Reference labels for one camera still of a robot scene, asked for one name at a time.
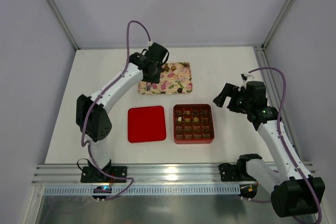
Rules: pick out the red box lid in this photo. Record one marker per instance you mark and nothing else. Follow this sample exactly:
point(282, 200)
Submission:
point(146, 124)

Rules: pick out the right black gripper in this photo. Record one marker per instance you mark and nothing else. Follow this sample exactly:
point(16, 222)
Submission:
point(231, 102)

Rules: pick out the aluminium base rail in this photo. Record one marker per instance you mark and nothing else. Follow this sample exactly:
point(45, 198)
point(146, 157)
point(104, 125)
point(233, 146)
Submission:
point(149, 180)

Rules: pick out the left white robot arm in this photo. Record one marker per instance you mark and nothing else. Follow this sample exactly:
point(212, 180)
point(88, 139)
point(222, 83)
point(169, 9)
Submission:
point(92, 112)

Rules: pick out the red chocolate box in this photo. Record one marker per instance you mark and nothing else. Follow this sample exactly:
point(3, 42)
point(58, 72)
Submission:
point(189, 132)

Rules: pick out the metal serving tongs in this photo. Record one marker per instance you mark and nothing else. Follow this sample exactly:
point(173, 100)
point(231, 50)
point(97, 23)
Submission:
point(148, 86)

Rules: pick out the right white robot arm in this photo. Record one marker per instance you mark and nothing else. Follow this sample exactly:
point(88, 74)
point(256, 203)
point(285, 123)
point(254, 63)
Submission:
point(293, 190)

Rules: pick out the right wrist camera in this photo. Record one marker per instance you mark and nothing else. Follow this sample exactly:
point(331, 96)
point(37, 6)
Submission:
point(247, 77)

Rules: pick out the floral serving tray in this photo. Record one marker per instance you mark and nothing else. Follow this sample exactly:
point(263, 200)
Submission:
point(174, 75)

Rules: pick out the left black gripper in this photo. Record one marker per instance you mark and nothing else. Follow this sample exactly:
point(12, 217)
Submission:
point(151, 77)

